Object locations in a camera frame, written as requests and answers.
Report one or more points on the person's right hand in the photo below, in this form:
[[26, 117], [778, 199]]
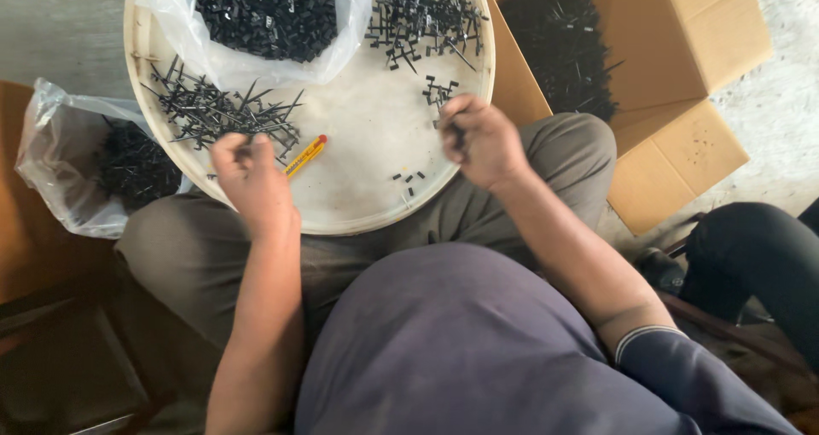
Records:
[[483, 141]]

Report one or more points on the person's left hand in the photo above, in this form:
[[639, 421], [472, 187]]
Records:
[[253, 178]]

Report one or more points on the person's left fingers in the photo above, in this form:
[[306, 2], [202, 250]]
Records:
[[240, 147]]

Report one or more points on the person's right fingers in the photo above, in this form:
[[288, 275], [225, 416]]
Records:
[[457, 125]]

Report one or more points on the small group of black clips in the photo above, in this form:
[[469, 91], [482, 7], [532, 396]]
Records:
[[439, 93]]

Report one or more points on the pile of black nails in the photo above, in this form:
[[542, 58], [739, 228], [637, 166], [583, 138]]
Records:
[[217, 109]]

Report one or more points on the yellow utility knife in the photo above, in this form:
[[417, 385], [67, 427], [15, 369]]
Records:
[[305, 155]]

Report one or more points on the scattered black clips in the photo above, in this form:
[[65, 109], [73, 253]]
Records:
[[408, 180]]

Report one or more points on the round white tray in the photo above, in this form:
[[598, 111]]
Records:
[[358, 141]]

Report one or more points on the pile of assembled nail clips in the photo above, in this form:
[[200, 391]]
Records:
[[425, 16]]

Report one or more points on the clear bag of black clips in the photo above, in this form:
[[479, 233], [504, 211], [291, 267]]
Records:
[[269, 19]]

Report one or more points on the clear bag of black parts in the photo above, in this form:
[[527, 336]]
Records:
[[96, 160]]

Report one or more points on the person's grey trousers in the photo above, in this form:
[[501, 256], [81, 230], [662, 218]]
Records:
[[358, 230]]

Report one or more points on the cardboard box of nail clips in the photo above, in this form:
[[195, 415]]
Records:
[[640, 83]]

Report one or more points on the brown wooden stool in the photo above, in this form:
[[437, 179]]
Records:
[[57, 281]]

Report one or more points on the person's purple shirt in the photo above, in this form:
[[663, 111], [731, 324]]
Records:
[[512, 352]]

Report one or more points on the white fluffy rug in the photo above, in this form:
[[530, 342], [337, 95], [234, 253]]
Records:
[[774, 96]]

